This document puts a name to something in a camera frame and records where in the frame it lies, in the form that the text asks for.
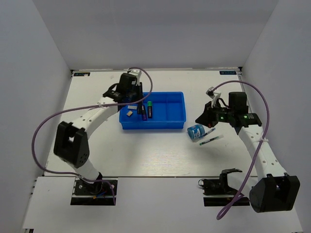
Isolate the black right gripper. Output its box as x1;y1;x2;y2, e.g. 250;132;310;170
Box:
195;100;234;128

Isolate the grey white eraser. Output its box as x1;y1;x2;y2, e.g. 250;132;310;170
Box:
128;105;137;110

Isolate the blue labelled round jar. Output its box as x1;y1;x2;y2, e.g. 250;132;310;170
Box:
187;124;206;140

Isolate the yellow capped black highlighter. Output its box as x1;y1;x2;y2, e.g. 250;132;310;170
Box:
137;104;142;115

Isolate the green capped black highlighter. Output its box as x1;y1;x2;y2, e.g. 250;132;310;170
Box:
147;101;153;118

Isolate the purple capped black highlighter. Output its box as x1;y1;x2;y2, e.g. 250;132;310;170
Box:
141;105;147;121

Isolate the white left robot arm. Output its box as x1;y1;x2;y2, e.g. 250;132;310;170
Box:
53;69;143;194

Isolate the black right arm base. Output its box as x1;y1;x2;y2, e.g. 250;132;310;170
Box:
198;168;242;207

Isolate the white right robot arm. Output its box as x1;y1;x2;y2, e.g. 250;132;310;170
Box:
195;90;300;213

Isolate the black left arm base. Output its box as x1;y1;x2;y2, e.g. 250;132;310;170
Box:
70;180;118;206

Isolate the blue ink pen refill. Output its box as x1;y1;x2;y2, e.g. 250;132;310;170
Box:
203;128;216;136

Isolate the green ink pen refill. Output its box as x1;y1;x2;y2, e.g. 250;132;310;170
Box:
199;135;224;146

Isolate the blue plastic divided tray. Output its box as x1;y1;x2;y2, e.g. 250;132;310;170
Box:
119;92;186;130

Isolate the right table corner label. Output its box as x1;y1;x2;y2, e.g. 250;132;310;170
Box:
219;70;237;75

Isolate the table corner label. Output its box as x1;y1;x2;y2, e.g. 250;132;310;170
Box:
219;70;237;75
73;72;90;77

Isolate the left table corner label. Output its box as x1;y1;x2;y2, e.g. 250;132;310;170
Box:
73;72;90;77

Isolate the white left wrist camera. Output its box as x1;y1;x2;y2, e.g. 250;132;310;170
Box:
127;69;142;79

